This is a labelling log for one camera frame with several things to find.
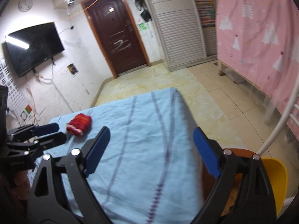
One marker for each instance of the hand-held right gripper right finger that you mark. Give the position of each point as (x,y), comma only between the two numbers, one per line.
(206,154)

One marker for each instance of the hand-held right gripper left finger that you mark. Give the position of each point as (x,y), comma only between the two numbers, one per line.
(98,149)

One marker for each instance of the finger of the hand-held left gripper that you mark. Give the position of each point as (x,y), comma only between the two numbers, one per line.
(53,139)
(48,128)

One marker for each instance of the red knitted pouch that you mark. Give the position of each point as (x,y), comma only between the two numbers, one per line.
(79,123)

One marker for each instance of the yellow plastic bin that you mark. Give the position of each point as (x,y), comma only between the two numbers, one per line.
(275,184)

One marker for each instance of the person's left hand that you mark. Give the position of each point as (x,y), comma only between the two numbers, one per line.
(22,182)

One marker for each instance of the red green striped card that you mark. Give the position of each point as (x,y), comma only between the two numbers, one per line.
(28,109)

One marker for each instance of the brown wooden board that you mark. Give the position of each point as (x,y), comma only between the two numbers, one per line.
(206,184)

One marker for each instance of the white perforated panel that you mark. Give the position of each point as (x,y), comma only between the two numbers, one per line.
(14,93)

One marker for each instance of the light blue striped sheet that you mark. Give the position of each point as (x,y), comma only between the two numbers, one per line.
(144,126)

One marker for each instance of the white metal chair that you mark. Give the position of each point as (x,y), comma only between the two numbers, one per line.
(278,126)

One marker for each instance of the dark brown door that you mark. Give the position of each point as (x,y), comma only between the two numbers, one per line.
(116,35)

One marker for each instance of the white louvred wardrobe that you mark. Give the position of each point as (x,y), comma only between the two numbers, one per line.
(177,28)

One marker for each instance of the small black hanging bag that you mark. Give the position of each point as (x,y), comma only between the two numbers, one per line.
(146,15)

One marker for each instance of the pink tree print curtain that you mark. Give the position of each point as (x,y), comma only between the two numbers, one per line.
(257,16)

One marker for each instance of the dark wall sticker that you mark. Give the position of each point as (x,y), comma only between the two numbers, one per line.
(72,70)

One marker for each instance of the black wall television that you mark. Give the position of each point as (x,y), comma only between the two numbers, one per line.
(32,49)

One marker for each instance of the wooden bed frame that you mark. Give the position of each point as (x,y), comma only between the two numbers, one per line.
(222,68)

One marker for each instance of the round wall clock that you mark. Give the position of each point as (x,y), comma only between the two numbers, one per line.
(25,4)

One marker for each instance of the white security camera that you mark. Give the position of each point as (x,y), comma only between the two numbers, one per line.
(70,1)

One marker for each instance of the colourful wall chart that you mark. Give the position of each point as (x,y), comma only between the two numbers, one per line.
(205,9)

